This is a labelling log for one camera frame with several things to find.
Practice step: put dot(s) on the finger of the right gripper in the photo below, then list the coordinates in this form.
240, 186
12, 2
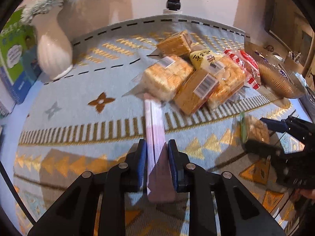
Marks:
263, 149
276, 125

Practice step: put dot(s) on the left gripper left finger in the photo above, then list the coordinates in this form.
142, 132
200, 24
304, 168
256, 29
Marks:
95, 200

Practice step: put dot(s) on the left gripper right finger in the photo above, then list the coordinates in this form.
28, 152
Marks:
219, 203

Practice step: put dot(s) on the clear bag of small crackers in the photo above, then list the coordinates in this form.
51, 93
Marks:
253, 130

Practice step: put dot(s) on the red white striped snack bag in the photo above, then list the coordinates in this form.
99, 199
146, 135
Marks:
248, 64

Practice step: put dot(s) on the pink snack stick pack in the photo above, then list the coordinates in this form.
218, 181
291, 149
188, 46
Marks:
159, 180

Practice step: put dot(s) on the brown toast slice pack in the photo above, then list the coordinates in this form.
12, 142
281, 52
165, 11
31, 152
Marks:
195, 91

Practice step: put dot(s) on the puffed cracker pack with barcode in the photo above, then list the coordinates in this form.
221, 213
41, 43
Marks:
163, 79

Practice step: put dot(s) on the wafer biscuit pack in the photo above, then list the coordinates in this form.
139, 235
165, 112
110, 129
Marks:
179, 44

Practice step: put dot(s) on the person right hand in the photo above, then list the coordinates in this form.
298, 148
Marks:
310, 194

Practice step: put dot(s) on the gold ribbed glass bowl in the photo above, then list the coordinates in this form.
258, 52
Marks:
280, 81

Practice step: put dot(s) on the patterned woven table mat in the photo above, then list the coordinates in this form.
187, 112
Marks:
90, 119

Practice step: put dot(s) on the green blue book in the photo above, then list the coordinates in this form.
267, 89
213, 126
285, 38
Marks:
19, 63

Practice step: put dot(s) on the white ribbed ceramic vase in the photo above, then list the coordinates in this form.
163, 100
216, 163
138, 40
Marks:
54, 50

